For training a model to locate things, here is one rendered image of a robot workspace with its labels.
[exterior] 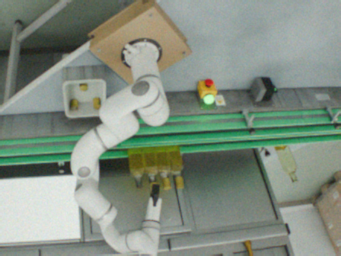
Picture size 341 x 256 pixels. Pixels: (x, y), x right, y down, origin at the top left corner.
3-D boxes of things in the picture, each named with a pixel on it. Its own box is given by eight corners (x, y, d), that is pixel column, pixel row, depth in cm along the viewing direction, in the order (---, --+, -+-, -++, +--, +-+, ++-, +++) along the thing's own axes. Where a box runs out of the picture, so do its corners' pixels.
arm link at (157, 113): (141, 98, 132) (147, 134, 123) (126, 75, 121) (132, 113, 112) (166, 89, 129) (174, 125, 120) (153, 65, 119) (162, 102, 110)
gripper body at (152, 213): (157, 232, 147) (160, 208, 154) (162, 223, 139) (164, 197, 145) (140, 230, 147) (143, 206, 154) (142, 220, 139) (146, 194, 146)
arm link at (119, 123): (103, 133, 128) (81, 108, 116) (164, 100, 125) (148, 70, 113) (112, 154, 123) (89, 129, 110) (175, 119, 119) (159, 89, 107)
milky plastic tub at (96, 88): (65, 103, 165) (65, 118, 160) (62, 67, 147) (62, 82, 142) (103, 100, 167) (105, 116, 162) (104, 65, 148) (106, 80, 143)
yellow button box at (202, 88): (195, 90, 168) (199, 102, 163) (199, 78, 162) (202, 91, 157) (209, 89, 168) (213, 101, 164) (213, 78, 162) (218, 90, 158)
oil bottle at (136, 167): (125, 140, 172) (131, 180, 160) (125, 133, 168) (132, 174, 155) (137, 139, 173) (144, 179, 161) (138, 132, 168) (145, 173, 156)
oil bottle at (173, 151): (161, 138, 174) (170, 177, 162) (164, 130, 169) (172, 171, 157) (173, 137, 174) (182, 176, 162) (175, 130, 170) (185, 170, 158)
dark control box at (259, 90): (249, 88, 170) (254, 101, 166) (254, 76, 164) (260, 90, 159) (264, 88, 171) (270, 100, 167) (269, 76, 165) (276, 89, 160)
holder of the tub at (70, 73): (67, 110, 169) (67, 123, 165) (62, 66, 147) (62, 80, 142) (103, 107, 171) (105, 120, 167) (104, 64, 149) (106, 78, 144)
